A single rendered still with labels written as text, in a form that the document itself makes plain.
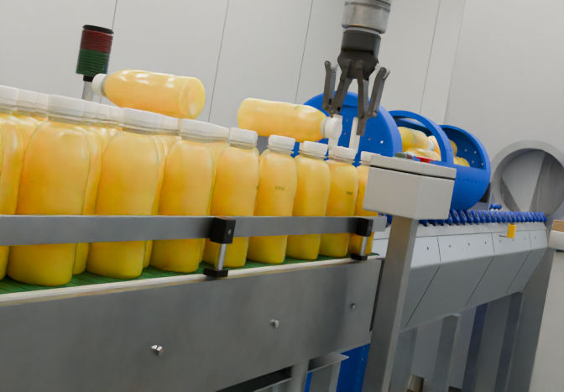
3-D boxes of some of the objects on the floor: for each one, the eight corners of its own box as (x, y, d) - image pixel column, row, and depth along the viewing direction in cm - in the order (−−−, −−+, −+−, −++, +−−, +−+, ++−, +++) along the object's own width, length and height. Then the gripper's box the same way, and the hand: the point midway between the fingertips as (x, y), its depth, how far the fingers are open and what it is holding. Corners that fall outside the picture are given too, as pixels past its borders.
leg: (500, 431, 369) (526, 292, 366) (498, 434, 364) (524, 293, 361) (488, 427, 371) (514, 289, 369) (484, 430, 366) (510, 290, 363)
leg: (470, 421, 375) (495, 284, 372) (466, 424, 370) (492, 285, 367) (457, 417, 378) (482, 281, 375) (453, 420, 373) (478, 282, 370)
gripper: (409, 39, 163) (388, 159, 164) (332, 32, 171) (312, 146, 172) (395, 32, 156) (373, 157, 157) (316, 24, 164) (296, 143, 165)
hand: (345, 134), depth 164 cm, fingers closed on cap, 4 cm apart
